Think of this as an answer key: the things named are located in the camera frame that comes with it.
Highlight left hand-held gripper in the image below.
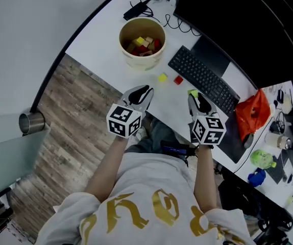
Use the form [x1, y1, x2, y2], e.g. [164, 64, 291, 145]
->
[105, 85, 155, 139]

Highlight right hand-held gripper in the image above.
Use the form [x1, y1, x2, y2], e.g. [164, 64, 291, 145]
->
[188, 93, 227, 146]

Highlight pile of colourful wooden blocks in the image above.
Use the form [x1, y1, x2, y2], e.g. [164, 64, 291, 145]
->
[126, 36, 162, 57]

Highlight person's right forearm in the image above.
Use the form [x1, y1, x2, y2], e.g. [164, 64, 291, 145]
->
[192, 144, 223, 213]

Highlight person's left forearm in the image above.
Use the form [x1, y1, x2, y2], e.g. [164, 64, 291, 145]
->
[85, 136, 127, 204]

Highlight black keyboard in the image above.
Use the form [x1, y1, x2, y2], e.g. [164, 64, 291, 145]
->
[167, 45, 241, 116]

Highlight beige round bucket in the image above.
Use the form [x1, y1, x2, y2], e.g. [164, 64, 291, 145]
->
[118, 17, 166, 71]

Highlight person's legs in jeans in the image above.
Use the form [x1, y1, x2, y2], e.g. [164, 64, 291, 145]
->
[125, 118, 188, 163]

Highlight black mouse pad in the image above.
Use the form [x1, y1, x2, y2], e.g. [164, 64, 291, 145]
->
[214, 113, 252, 164]

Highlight black device with blue screen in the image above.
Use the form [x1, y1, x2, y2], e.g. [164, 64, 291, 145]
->
[160, 139, 197, 158]

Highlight orange plastic bag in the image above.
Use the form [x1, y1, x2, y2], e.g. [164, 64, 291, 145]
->
[235, 88, 272, 142]

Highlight grey computer mouse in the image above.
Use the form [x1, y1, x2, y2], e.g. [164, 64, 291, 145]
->
[243, 133, 254, 149]

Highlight green drink bottle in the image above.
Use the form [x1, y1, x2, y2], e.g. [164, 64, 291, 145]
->
[250, 149, 277, 168]

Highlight large black monitor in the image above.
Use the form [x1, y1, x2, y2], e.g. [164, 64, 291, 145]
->
[173, 0, 293, 89]

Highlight white jar with lid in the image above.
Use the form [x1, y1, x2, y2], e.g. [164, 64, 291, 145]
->
[264, 131, 292, 150]

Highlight black power adapter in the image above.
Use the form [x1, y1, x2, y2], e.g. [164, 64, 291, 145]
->
[123, 2, 149, 21]

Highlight person's white printed shirt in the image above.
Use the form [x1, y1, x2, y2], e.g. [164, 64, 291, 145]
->
[35, 152, 257, 245]

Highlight blue bag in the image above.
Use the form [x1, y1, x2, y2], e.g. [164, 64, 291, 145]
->
[247, 167, 266, 188]

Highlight black office chair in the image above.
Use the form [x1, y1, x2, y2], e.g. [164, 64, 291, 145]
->
[217, 166, 293, 245]

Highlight black notebook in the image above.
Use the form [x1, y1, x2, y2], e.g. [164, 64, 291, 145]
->
[265, 152, 289, 185]

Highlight metal cup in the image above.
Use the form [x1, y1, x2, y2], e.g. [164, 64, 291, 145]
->
[18, 112, 46, 135]

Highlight frosted glass panel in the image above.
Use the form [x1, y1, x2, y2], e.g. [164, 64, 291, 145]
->
[0, 113, 52, 204]

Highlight black coiled cable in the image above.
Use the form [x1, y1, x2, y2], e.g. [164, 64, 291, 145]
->
[163, 14, 202, 37]

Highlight black adapter cable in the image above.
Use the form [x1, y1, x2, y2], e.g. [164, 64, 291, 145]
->
[130, 0, 161, 17]

